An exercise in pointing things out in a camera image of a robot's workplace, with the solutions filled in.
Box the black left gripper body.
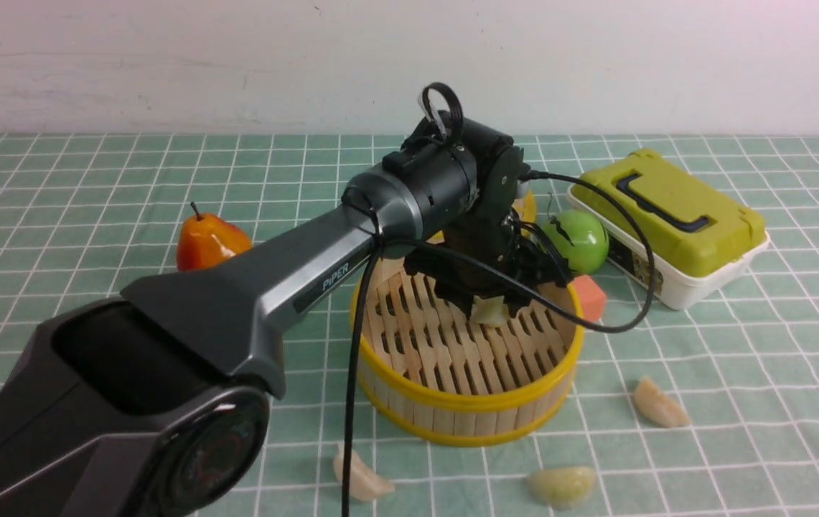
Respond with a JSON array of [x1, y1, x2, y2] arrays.
[[403, 215, 572, 318]]

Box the pale green dumpling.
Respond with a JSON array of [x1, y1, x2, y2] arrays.
[[468, 297, 511, 328]]

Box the pale white dumpling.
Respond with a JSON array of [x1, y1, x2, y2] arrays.
[[632, 376, 692, 429]]

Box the greenish translucent dumpling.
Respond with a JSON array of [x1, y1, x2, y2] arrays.
[[526, 465, 597, 511]]

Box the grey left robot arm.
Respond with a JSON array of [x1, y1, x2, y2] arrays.
[[0, 121, 553, 516]]

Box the woven bamboo steamer lid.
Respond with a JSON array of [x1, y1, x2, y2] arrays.
[[428, 190, 537, 244]]

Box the bamboo steamer tray yellow rims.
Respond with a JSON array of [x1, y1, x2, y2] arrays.
[[350, 259, 584, 447]]

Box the green toy apple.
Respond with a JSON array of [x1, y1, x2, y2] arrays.
[[541, 209, 609, 275]]

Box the orange foam cube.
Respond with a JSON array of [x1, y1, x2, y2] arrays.
[[572, 275, 607, 322]]

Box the white box with green lid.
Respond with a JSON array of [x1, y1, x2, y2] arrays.
[[566, 148, 770, 311]]

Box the orange red toy pear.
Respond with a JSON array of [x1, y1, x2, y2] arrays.
[[175, 202, 253, 271]]

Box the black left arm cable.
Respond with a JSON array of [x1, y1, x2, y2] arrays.
[[341, 169, 657, 517]]

